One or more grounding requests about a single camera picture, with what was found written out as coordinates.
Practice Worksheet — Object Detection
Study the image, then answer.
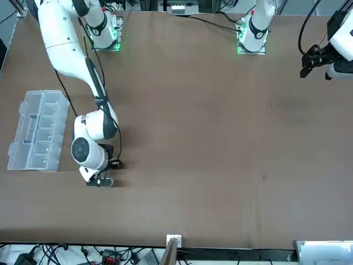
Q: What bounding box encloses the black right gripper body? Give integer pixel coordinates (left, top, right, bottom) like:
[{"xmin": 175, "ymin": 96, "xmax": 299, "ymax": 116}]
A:
[{"xmin": 96, "ymin": 142, "xmax": 115, "ymax": 179}]

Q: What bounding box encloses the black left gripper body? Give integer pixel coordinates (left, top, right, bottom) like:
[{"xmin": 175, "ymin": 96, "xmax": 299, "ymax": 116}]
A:
[{"xmin": 314, "ymin": 45, "xmax": 338, "ymax": 68}]

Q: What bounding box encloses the transparent plastic compartment box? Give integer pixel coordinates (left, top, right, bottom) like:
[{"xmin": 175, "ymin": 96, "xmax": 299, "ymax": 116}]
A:
[{"xmin": 6, "ymin": 89, "xmax": 70, "ymax": 172}]

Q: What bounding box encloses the black box at table side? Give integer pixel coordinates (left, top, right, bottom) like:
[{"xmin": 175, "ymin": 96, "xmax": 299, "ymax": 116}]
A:
[{"xmin": 0, "ymin": 38, "xmax": 8, "ymax": 75}]

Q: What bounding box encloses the silver white box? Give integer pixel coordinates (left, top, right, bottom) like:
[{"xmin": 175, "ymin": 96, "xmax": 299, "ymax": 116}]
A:
[{"xmin": 292, "ymin": 239, "xmax": 353, "ymax": 265}]

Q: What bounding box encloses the red and black connector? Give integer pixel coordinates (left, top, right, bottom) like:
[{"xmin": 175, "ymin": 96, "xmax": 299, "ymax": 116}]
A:
[{"xmin": 99, "ymin": 249, "xmax": 119, "ymax": 265}]

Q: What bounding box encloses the grey power adapter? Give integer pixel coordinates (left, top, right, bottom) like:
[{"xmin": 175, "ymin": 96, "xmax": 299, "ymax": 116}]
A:
[{"xmin": 138, "ymin": 249, "xmax": 160, "ymax": 265}]

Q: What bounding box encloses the wooden slat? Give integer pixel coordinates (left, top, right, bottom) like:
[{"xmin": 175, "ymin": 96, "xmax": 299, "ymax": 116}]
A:
[{"xmin": 161, "ymin": 237, "xmax": 178, "ymax": 265}]

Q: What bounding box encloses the large black power adapter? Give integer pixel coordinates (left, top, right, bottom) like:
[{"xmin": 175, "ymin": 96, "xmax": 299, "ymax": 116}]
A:
[{"xmin": 13, "ymin": 251, "xmax": 39, "ymax": 265}]

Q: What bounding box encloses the grey power strip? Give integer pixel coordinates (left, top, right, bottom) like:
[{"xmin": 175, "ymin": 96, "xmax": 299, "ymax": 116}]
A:
[{"xmin": 169, "ymin": 3, "xmax": 186, "ymax": 15}]

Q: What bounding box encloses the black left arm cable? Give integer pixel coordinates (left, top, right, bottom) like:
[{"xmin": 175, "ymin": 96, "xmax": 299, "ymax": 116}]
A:
[{"xmin": 298, "ymin": 0, "xmax": 324, "ymax": 56}]

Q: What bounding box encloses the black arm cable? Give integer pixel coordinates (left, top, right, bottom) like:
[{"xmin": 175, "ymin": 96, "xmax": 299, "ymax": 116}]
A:
[
  {"xmin": 298, "ymin": 0, "xmax": 324, "ymax": 56},
  {"xmin": 54, "ymin": 16, "xmax": 124, "ymax": 162}
]

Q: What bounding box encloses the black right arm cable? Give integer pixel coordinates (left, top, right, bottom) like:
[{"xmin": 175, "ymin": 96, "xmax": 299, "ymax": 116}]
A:
[{"xmin": 54, "ymin": 16, "xmax": 124, "ymax": 162}]

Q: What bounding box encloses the small white bracket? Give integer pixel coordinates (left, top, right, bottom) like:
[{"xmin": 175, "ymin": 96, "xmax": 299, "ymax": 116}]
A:
[{"xmin": 166, "ymin": 234, "xmax": 183, "ymax": 248}]

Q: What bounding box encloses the black cable on table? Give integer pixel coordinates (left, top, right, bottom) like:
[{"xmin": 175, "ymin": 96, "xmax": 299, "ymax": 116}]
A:
[{"xmin": 170, "ymin": 12, "xmax": 245, "ymax": 34}]

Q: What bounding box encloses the long black cable duct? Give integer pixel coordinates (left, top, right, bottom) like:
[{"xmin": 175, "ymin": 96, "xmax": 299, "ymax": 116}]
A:
[{"xmin": 176, "ymin": 247, "xmax": 297, "ymax": 261}]

